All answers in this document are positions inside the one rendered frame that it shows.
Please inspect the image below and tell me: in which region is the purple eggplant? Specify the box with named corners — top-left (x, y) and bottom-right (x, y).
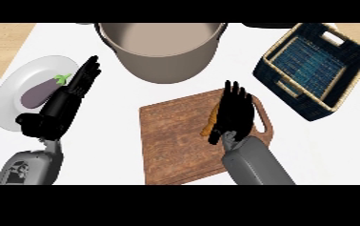
top-left (18, 72), bottom-right (74, 110)

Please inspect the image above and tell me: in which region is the dark blue wicker basket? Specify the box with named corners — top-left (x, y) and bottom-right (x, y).
top-left (253, 23), bottom-right (360, 122)

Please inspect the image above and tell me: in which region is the brown wooden cutting board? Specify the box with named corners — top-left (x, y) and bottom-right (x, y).
top-left (138, 88), bottom-right (275, 186)

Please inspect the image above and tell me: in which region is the white plate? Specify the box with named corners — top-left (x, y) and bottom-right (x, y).
top-left (0, 54), bottom-right (80, 133)

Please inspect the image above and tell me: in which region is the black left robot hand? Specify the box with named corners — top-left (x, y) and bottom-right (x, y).
top-left (15, 55), bottom-right (104, 142)

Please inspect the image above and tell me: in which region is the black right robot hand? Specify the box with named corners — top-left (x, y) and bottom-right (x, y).
top-left (207, 79), bottom-right (256, 146)

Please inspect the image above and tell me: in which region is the golden brown croissant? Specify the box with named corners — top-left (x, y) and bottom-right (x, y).
top-left (200, 101), bottom-right (223, 137)

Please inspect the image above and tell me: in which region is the large grey pot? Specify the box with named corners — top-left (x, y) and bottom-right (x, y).
top-left (95, 23), bottom-right (229, 85)

